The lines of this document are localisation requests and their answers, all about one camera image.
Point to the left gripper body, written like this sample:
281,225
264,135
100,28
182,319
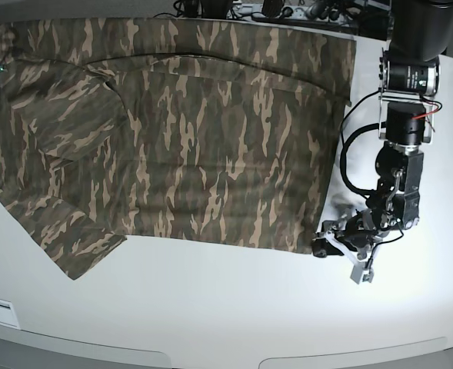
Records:
355,236

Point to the camouflage T-shirt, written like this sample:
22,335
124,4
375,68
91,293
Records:
211,131

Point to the black background equipment clutter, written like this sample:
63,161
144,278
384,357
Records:
366,18

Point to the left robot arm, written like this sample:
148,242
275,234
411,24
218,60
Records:
409,76

